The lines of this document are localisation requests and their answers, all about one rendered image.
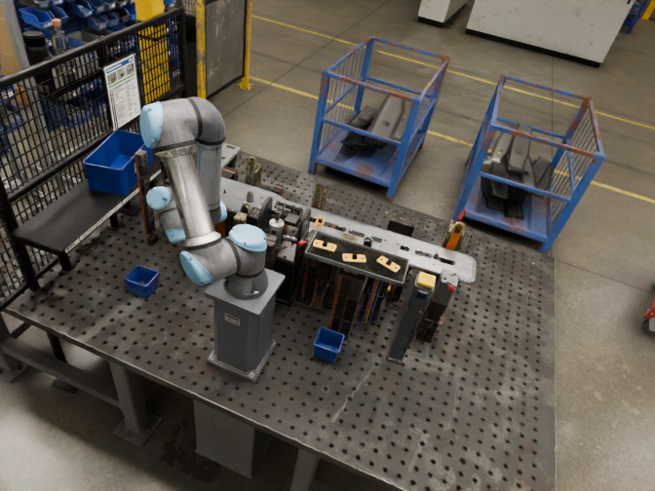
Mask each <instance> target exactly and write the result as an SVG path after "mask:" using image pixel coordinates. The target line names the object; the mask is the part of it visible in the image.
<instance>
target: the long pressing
mask: <svg viewBox="0 0 655 491"><path fill-rule="evenodd" d="M224 189H225V192H226V193H223V192H224ZM249 191H252V192H253V202H252V203H249V202H247V193H248V192H249ZM268 196H269V197H272V198H273V204H272V209H273V210H277V209H276V208H274V205H275V203H276V202H277V201H280V202H281V203H287V204H288V205H291V206H292V205H295V206H296V207H298V208H299V207H302V209H303V210H304V212H305V211H306V209H307V208H310V207H307V206H305V205H301V204H298V203H295V202H292V201H288V200H286V199H284V198H282V197H281V196H279V195H278V194H276V193H274V192H270V191H267V190H264V189H261V188H257V187H254V186H251V185H248V184H245V183H242V182H239V181H235V180H232V179H229V178H225V177H221V185H220V201H221V202H223V203H224V205H225V207H226V210H227V211H230V212H233V213H236V214H237V213H238V211H239V210H240V209H241V205H242V203H243V202H247V203H249V204H250V209H252V207H256V208H261V206H260V204H262V203H264V201H265V200H266V199H267V197H268ZM261 197H262V198H261ZM310 209H311V218H314V219H317V218H318V216H319V215H320V216H324V217H326V218H327V219H326V221H325V222H326V223H329V224H333V225H336V226H339V227H342V228H345V229H346V231H345V232H342V231H339V230H336V229H332V228H329V227H327V226H324V225H323V227H322V228H318V227H315V226H314V224H315V223H314V222H311V221H310V226H309V233H310V231H312V229H314V230H317V231H321V232H324V233H326V234H329V235H333V236H335V237H338V238H341V236H342V234H343V233H346V234H349V233H348V232H349V230H352V231H355V232H358V233H362V234H364V235H365V236H364V237H363V238H362V237H358V236H356V237H357V238H358V240H357V244H360V245H362V244H363V243H364V240H365V238H366V237H370V238H371V237H374V238H377V239H380V240H383V239H386V240H389V241H393V242H396V243H399V244H401V246H405V247H408V248H409V250H408V251H405V250H402V249H400V251H399V254H398V256H400V257H403V258H407V259H409V264H408V266H409V267H412V268H416V269H419V270H422V271H425V272H428V273H432V274H435V275H438V276H439V275H440V274H441V272H442V269H443V268H446V269H448V270H451V271H455V272H457V273H458V274H459V276H458V281H459V282H460V283H465V284H472V283H474V282H475V280H476V270H477V261H476V260H475V258H473V257H472V256H470V255H467V254H464V253H460V252H457V251H454V250H450V249H447V248H444V247H441V246H437V245H432V244H429V243H425V242H422V241H419V240H415V239H413V238H410V237H407V236H403V235H400V234H397V233H393V232H390V231H387V230H384V229H380V228H377V227H374V226H371V225H367V224H364V223H362V222H358V221H355V220H352V219H349V218H345V217H342V216H339V215H335V214H332V213H329V212H326V211H322V210H319V209H316V208H310ZM348 224H349V225H348ZM380 245H381V243H378V242H373V243H372V248H376V249H379V248H380ZM416 250H418V251H421V252H425V253H428V254H431V255H432V258H427V257H424V256H421V255H418V254H416V253H415V251H416ZM435 253H438V254H439V257H438V260H437V259H434V258H433V256H434V255H435ZM440 258H443V259H446V260H450V261H453V262H454V266H452V265H449V264H446V263H443V262H440V261H439V259H440ZM434 264H435V265H434Z"/></svg>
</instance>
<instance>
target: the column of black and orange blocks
mask: <svg viewBox="0 0 655 491"><path fill-rule="evenodd" d="M135 167H136V175H137V182H138V189H139V196H140V203H141V210H142V217H143V225H144V232H145V239H146V243H147V244H148V245H149V246H154V245H155V244H156V243H157V242H158V235H157V234H155V233H154V232H155V231H156V230H155V222H154V220H155V216H153V215H154V210H153V208H152V207H151V206H150V205H149V204H148V203H147V201H146V196H147V193H148V192H149V190H150V181H149V179H150V175H148V174H149V170H148V158H147V151H144V150H137V151H136V152H135Z"/></svg>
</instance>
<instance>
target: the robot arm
mask: <svg viewBox="0 0 655 491"><path fill-rule="evenodd" d="M139 123H140V131H141V136H142V139H143V141H144V144H145V145H146V147H148V148H151V149H154V152H155V155H157V156H159V157H160V158H162V159H163V163H164V166H165V169H166V172H167V176H168V179H169V182H170V185H171V186H169V185H165V184H164V185H163V186H161V187H154V188H152V189H150V190H149V192H148V193H147V196H146V201H147V203H148V204H149V205H150V206H151V207H152V208H154V209H156V210H157V213H158V214H159V217H160V219H161V222H162V224H163V227H164V229H165V233H166V234H167V236H168V239H169V241H170V242H171V243H172V244H176V243H179V242H182V241H184V243H183V248H184V251H183V252H182V253H181V254H180V255H179V258H180V262H181V265H182V267H183V269H184V271H185V273H186V274H187V276H188V277H189V279H190V280H191V281H192V282H193V283H194V284H196V285H205V284H208V283H213V282H215V281H217V280H220V279H222V278H224V288H225V290H226V292H227V293H228V294H230V295H231V296H233V297H235V298H237V299H241V300H252V299H255V298H258V297H260V296H261V295H263V294H264V293H265V292H266V290H267V288H268V282H269V281H268V276H267V274H266V271H265V268H264V267H265V255H266V248H267V243H266V236H265V234H264V232H263V231H262V230H260V229H259V228H257V227H255V226H251V225H249V224H240V225H236V226H234V227H233V228H232V229H231V231H230V232H229V237H226V238H223V239H222V238H221V235H220V234H219V233H217V232H215V231H214V229H213V224H214V225H215V224H217V223H219V222H222V221H224V220H225V219H226V218H227V212H226V207H225V205H224V203H223V202H221V201H220V185H221V155H222V144H223V143H224V142H225V138H226V130H225V125H224V122H223V119H222V117H221V115H220V113H219V112H218V110H217V109H216V108H215V107H214V106H213V105H212V104H211V103H210V102H208V101H207V100H205V99H203V98H200V97H196V96H192V97H188V98H182V99H175V100H169V101H163V102H160V101H157V102H156V103H152V104H147V105H145V106H144V107H143V108H142V109H141V112H140V118H139ZM194 140H195V141H196V142H197V154H198V170H197V168H196V164H195V161H194V157H193V153H192V152H193V149H194V148H195V146H196V144H195V141H194Z"/></svg>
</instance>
